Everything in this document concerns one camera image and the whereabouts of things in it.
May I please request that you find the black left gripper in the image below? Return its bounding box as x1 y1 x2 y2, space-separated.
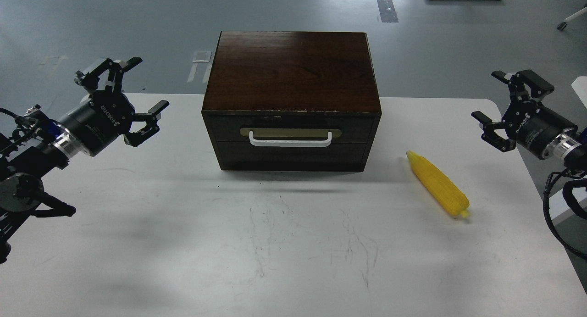
59 56 170 156

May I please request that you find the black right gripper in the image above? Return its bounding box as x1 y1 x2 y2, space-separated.
471 70 578 160

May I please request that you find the yellow corn cob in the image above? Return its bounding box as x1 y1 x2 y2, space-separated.
405 150 470 218

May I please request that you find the wooden drawer with white handle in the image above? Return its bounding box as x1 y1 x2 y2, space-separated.
204 114 374 144

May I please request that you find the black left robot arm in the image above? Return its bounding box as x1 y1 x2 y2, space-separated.
0 56 170 263

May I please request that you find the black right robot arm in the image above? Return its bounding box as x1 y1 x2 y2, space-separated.
471 70 587 171

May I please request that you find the dark wooden drawer cabinet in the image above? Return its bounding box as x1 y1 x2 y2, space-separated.
202 31 382 172

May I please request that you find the white chair leg with caster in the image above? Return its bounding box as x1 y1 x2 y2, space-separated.
556 4 587 31

